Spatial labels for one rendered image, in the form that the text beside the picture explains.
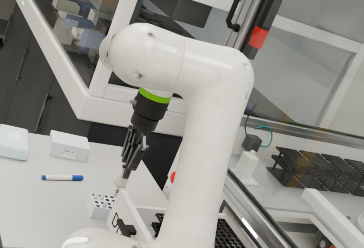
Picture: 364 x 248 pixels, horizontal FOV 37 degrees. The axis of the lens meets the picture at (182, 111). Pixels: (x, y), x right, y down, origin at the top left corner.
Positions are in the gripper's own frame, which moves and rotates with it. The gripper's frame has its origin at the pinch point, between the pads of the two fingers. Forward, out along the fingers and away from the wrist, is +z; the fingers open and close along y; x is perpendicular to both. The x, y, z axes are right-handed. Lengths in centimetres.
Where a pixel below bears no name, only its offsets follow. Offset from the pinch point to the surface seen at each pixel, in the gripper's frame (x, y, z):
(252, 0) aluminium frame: 25, -14, -58
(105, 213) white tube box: -3.2, 5.0, 10.5
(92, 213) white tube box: -6.9, 5.0, 11.0
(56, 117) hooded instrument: 2, -93, 28
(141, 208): 0.2, 17.5, -0.7
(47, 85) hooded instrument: 0, -119, 24
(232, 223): 29.1, 18.5, -0.3
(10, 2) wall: 11, -392, 55
